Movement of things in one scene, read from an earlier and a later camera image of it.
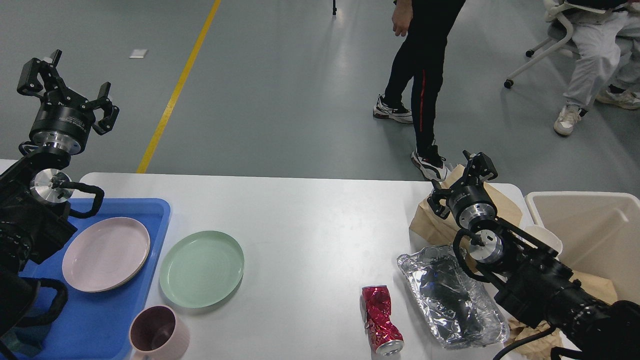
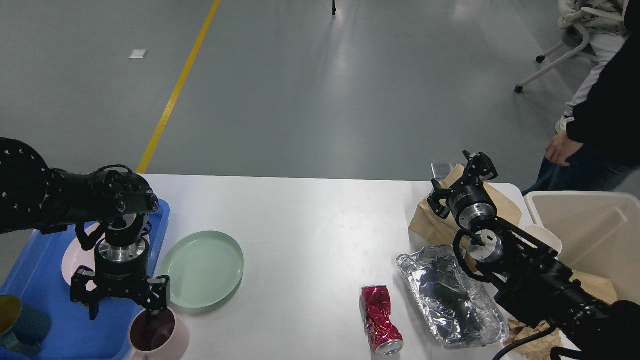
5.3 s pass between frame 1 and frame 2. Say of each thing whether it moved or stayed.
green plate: stayed
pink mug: stayed
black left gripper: moved
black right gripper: stayed
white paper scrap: stayed
